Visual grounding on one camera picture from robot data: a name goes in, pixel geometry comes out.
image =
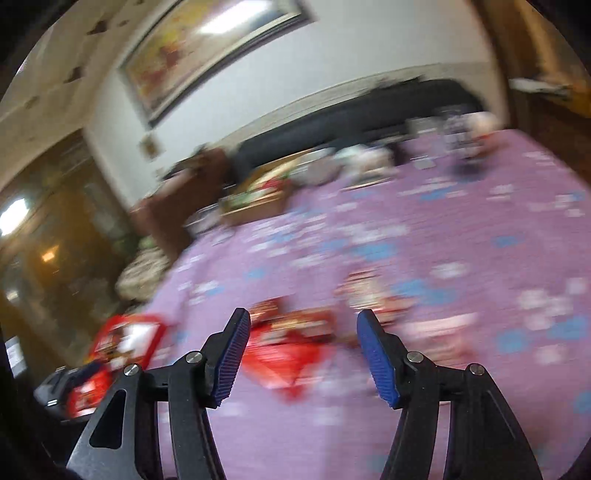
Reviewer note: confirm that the red box with white inside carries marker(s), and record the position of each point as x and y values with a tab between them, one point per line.
138	332

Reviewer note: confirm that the wooden glass-door cabinet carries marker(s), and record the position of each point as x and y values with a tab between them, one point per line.
60	258

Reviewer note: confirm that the clear plastic cup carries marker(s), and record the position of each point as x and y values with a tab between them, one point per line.
203	221

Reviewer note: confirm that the framed wall painting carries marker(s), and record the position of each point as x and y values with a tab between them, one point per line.
207	50

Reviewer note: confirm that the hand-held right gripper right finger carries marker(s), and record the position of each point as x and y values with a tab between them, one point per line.
376	360

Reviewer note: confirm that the small wall picture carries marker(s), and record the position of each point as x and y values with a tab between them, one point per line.
150	147

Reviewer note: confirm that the brown patterned blanket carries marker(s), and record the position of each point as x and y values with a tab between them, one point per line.
143	274

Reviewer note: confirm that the small red snack packet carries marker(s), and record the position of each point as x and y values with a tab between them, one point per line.
87	392

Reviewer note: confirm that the brown wooden cabinet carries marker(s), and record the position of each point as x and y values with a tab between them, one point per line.
554	129

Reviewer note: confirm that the white mug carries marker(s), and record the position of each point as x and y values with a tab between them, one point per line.
321	171

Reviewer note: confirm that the black leather sofa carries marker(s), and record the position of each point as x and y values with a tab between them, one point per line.
323	124

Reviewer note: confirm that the purple floral tablecloth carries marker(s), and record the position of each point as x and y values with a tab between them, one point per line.
415	221

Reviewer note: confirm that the pink snack packet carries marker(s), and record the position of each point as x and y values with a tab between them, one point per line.
438	334

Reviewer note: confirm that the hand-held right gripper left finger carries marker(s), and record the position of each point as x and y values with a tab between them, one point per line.
233	355

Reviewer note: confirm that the dark red white snack packet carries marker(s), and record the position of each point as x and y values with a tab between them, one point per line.
364	290

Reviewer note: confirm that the white plastic bottle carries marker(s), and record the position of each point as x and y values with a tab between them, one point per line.
485	124

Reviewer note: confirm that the cardboard box of snacks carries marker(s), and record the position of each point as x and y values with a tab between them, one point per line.
258	203

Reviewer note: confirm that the brown armchair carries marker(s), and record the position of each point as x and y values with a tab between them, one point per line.
175	217

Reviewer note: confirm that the large glossy red snack packet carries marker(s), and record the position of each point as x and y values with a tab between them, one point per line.
286	369

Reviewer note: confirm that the black phone stand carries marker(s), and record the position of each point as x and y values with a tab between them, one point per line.
464	161

